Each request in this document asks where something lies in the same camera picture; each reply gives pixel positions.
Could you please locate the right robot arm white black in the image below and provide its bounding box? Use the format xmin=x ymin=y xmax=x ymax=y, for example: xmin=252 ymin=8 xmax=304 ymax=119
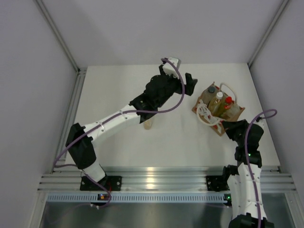
xmin=221 ymin=120 xmax=275 ymax=228

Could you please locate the pale bottle white cap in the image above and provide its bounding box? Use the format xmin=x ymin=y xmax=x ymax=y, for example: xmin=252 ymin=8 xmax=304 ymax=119
xmin=143 ymin=117 xmax=154 ymax=130

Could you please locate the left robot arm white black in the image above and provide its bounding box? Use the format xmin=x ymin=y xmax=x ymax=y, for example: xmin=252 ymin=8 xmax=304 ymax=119
xmin=66 ymin=64 xmax=198 ymax=190

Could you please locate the left aluminium frame post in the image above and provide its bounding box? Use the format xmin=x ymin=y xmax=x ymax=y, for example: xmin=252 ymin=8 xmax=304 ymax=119
xmin=35 ymin=0 xmax=81 ymax=72

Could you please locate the grey slotted cable duct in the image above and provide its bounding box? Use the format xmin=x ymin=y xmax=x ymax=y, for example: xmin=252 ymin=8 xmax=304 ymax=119
xmin=47 ymin=193 xmax=231 ymax=203

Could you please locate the right aluminium frame post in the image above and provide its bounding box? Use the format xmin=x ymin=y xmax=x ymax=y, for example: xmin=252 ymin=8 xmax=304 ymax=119
xmin=247 ymin=0 xmax=292 ymax=69

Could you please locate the square bottle grey cap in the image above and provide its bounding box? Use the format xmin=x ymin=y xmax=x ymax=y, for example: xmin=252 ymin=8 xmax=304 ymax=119
xmin=201 ymin=86 xmax=218 ymax=105

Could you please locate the burlap watermelon canvas bag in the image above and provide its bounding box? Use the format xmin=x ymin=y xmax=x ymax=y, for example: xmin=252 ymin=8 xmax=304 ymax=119
xmin=192 ymin=82 xmax=245 ymax=136

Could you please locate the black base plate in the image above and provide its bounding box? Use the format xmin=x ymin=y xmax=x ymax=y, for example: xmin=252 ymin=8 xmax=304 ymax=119
xmin=206 ymin=175 xmax=229 ymax=192
xmin=80 ymin=175 xmax=123 ymax=191

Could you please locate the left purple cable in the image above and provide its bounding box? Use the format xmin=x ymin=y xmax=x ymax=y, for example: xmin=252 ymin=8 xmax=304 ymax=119
xmin=52 ymin=57 xmax=186 ymax=209

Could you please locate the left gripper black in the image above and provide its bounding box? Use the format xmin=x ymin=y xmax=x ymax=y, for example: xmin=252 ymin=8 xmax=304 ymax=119
xmin=156 ymin=65 xmax=197 ymax=108

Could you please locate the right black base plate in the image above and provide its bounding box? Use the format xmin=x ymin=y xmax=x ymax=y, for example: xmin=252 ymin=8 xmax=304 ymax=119
xmin=206 ymin=175 xmax=229 ymax=192

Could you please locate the yellow bottle red cap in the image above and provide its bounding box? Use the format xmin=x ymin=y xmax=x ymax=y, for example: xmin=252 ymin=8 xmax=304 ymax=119
xmin=217 ymin=96 xmax=234 ymax=118

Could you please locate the aluminium rail frame front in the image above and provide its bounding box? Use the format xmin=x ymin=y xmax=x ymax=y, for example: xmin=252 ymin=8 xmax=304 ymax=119
xmin=38 ymin=167 xmax=296 ymax=193

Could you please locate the purple cable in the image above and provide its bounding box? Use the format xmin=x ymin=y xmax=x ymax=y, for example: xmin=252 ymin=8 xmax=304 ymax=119
xmin=52 ymin=57 xmax=186 ymax=209
xmin=244 ymin=109 xmax=278 ymax=228

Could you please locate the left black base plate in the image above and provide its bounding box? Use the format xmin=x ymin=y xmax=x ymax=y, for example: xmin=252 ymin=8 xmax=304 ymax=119
xmin=80 ymin=175 xmax=123 ymax=191

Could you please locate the yellow bottle white cap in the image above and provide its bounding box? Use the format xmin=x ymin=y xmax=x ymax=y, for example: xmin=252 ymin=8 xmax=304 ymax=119
xmin=208 ymin=92 xmax=223 ymax=116

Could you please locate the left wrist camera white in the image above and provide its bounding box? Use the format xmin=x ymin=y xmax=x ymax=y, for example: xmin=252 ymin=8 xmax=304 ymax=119
xmin=161 ymin=57 xmax=181 ymax=79

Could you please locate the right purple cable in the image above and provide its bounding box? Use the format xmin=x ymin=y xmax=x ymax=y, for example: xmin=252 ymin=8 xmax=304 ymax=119
xmin=244 ymin=109 xmax=278 ymax=228

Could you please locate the aluminium frame post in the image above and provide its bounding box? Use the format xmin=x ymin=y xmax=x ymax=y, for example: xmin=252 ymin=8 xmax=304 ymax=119
xmin=35 ymin=0 xmax=81 ymax=72
xmin=247 ymin=0 xmax=292 ymax=69

